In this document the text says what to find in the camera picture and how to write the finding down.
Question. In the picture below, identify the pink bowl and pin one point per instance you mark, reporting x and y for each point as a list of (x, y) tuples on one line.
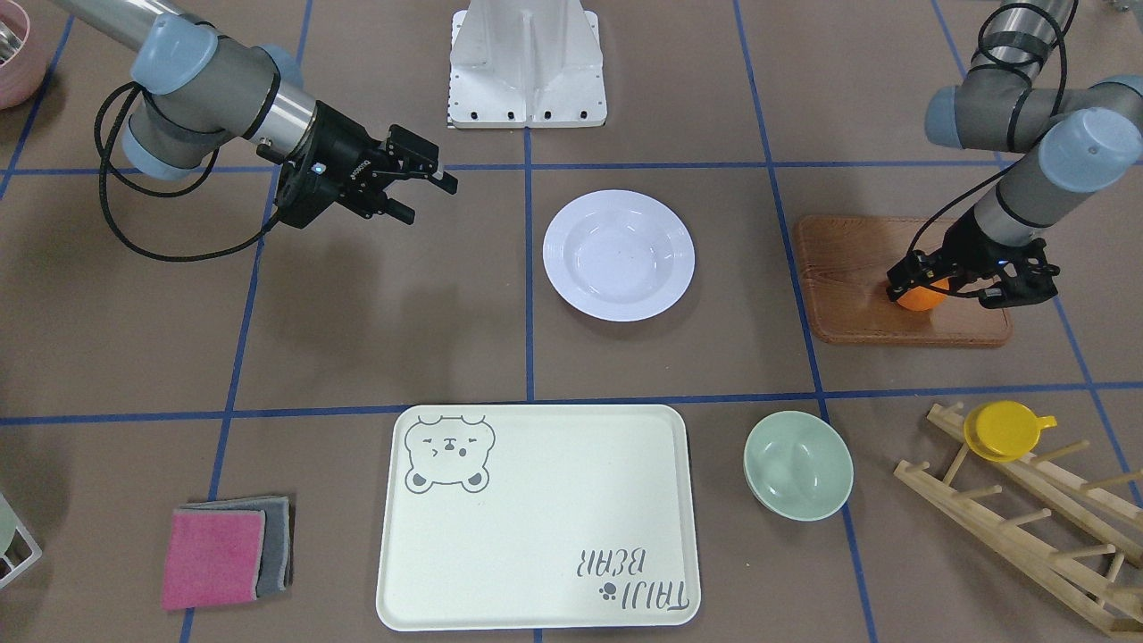
[(22, 74)]

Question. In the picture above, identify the pink cloth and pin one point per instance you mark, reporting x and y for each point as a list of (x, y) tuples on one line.
[(213, 558)]

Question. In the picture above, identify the white round plate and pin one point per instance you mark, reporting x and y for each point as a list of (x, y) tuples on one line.
[(619, 255)]

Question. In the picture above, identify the white wire cup rack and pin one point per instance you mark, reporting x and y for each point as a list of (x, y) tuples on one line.
[(19, 550)]

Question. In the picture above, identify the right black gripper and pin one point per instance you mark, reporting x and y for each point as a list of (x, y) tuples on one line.
[(342, 141)]

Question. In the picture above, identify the grey cloth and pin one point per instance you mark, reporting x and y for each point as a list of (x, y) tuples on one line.
[(276, 540)]

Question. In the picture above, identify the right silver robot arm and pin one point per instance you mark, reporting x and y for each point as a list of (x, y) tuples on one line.
[(201, 89)]

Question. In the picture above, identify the wooden dish rack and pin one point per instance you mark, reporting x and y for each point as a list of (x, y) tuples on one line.
[(1082, 542)]

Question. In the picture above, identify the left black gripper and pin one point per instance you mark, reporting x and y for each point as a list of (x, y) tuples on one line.
[(966, 249)]

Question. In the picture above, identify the cream bear tray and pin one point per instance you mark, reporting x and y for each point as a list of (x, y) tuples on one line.
[(519, 517)]

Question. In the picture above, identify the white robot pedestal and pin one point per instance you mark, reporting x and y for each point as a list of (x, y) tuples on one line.
[(526, 64)]

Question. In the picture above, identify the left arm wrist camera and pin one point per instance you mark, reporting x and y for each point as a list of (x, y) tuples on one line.
[(1025, 276)]

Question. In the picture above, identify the green bowl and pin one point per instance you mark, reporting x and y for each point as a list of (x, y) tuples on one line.
[(798, 466)]

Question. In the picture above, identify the yellow mug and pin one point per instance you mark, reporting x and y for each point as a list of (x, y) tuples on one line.
[(1003, 431)]

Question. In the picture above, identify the orange fruit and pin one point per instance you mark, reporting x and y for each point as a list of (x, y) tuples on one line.
[(925, 298)]

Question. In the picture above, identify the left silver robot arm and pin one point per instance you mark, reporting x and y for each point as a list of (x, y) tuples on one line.
[(1070, 145)]

